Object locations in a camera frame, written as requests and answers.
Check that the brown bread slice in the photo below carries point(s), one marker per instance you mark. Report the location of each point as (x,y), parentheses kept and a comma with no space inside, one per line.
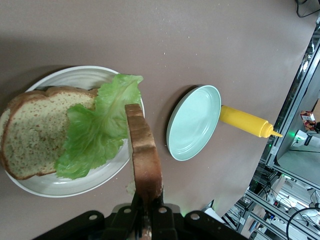
(32,140)
(143,150)

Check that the red printed carton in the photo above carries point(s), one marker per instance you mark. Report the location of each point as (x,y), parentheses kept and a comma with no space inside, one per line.
(307,116)

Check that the yellow mustard squeeze bottle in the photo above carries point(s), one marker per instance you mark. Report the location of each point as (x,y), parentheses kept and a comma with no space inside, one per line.
(245,121)

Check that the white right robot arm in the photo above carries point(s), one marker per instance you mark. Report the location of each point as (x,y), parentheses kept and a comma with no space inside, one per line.
(301,137)

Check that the beige plate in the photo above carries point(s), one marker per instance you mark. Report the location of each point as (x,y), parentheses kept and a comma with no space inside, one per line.
(75,186)

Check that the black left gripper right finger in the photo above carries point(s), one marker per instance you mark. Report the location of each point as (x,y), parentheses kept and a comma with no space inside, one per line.
(180,227)

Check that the mint green plate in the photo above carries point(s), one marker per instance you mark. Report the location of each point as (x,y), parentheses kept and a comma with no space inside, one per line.
(195,125)

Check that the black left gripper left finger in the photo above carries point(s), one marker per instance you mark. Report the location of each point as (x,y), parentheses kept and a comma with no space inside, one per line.
(100,227)

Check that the green lettuce leaf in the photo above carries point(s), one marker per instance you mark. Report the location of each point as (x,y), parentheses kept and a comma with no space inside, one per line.
(100,130)

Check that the aluminium frame rack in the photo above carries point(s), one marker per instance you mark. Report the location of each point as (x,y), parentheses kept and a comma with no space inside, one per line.
(291,100)

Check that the white panel piece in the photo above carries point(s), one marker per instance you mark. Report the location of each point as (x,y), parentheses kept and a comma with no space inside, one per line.
(212,212)

